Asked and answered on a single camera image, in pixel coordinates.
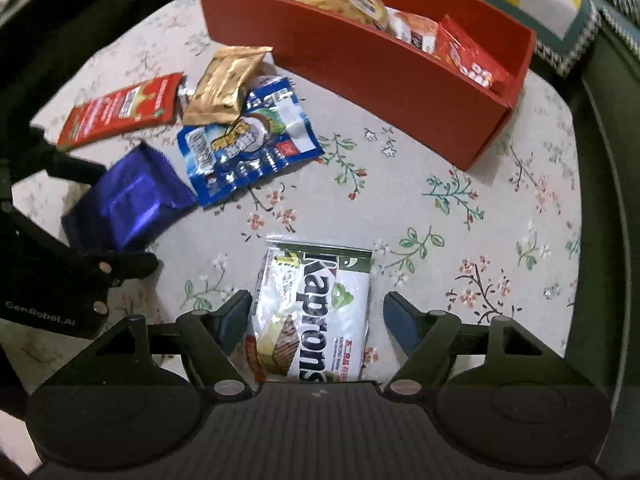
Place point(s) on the red gummy candy packet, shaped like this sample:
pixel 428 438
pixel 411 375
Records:
pixel 465 55

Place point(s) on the blue houndstooth-trim sofa cover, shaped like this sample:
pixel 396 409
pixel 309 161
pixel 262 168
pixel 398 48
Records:
pixel 627 5

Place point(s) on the red green snack packet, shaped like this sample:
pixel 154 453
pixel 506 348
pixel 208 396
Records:
pixel 115 107

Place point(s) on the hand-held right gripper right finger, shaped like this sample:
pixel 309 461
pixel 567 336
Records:
pixel 402 321

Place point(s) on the green sofa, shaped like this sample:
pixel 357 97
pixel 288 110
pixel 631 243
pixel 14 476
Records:
pixel 610 210

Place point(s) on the white noodle snack packet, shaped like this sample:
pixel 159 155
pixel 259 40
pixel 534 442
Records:
pixel 415 27

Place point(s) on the white green wafer packet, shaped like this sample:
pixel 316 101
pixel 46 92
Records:
pixel 320 300

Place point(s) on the floral tablecloth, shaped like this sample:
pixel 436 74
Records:
pixel 425 260

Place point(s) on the red cardboard box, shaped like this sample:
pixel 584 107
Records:
pixel 375 80

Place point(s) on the gold brown cracker packet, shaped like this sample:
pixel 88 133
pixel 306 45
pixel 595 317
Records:
pixel 220 85

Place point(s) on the blue white coconut packet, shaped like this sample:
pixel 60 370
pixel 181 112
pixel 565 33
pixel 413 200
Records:
pixel 250 140

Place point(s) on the dark blue foil packet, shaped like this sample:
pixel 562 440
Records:
pixel 130 200

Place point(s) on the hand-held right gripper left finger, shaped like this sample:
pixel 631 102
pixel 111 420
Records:
pixel 232 321

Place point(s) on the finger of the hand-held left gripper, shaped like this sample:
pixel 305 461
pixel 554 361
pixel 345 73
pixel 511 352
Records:
pixel 70 165
pixel 130 266

